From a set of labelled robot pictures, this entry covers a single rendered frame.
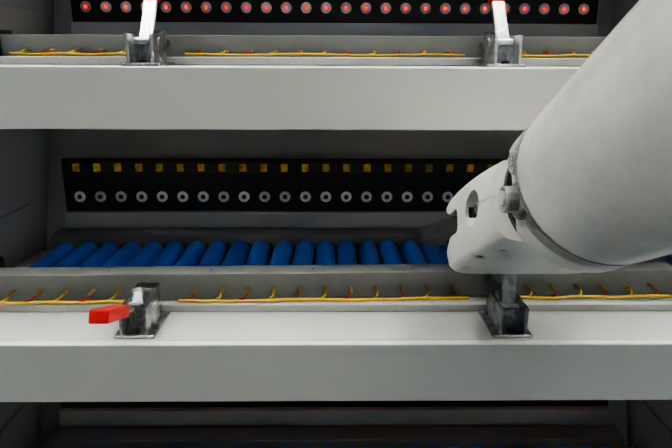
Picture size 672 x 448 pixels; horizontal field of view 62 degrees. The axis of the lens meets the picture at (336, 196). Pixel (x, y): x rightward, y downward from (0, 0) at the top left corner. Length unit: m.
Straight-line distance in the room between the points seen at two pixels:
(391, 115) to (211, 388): 0.23
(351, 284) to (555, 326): 0.16
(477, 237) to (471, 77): 0.14
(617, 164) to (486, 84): 0.23
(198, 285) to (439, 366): 0.20
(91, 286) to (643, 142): 0.41
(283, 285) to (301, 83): 0.16
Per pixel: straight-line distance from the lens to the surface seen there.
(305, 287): 0.46
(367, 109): 0.41
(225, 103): 0.42
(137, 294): 0.43
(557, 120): 0.23
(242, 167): 0.56
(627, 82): 0.19
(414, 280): 0.46
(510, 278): 0.43
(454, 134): 0.62
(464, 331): 0.43
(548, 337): 0.44
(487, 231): 0.31
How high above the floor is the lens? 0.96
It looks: 4 degrees up
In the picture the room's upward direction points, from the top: straight up
